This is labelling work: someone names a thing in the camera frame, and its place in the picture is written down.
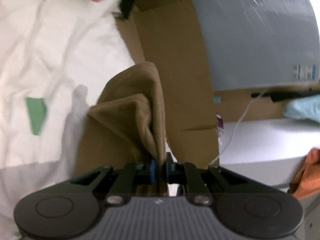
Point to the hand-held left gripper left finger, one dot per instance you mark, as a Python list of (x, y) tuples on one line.
[(153, 171)]

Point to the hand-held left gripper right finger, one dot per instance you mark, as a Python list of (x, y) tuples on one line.
[(167, 172)]

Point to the brown printed t-shirt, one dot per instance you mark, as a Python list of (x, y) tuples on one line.
[(130, 105)]

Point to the purple white detergent pouch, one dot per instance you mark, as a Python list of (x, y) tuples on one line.
[(220, 122)]

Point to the tall brown cardboard panel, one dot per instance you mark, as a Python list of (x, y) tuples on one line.
[(262, 110)]

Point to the brown cardboard sheet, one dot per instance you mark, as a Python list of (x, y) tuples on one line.
[(175, 55)]

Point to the orange cloth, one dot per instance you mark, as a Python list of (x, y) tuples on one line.
[(307, 175)]

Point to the white bear printed blanket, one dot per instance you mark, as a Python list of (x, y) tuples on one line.
[(62, 55)]

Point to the light blue cloth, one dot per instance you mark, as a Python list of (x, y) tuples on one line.
[(305, 110)]

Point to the grey plastic-wrapped mattress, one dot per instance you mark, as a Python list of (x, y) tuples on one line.
[(250, 30)]

